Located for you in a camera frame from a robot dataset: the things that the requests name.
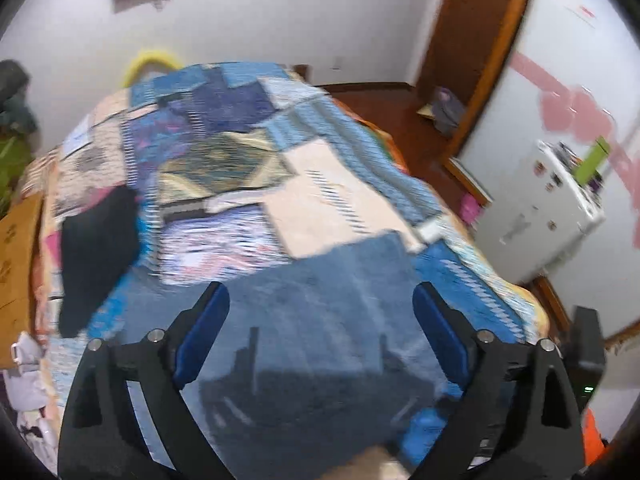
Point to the blue patchwork bedspread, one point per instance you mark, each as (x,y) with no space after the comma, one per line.
(239,167)

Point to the grey backpack on floor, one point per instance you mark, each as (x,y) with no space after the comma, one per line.
(444,110)

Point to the pink garment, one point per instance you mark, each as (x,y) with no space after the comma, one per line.
(77,227)

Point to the yellow plush item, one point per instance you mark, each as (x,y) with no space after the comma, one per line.
(147,59)

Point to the black folded garment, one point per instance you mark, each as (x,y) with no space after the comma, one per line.
(92,270)

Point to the wooden lap desk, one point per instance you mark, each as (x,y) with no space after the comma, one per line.
(19,241)

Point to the green patterned bag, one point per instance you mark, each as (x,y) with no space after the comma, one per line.
(15,156)

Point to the white mini fridge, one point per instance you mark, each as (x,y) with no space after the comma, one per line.
(540,214)

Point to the wooden door frame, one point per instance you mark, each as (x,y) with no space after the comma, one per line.
(466,54)

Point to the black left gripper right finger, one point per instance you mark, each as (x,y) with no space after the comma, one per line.
(517,417)

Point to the grey elephant plush toy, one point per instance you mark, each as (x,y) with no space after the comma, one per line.
(15,113)

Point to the grey plastic bag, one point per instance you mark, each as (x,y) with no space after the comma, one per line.
(29,399)

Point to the blue denim jeans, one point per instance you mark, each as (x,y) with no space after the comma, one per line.
(318,360)

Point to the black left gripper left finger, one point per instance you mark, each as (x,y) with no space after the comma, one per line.
(100,435)

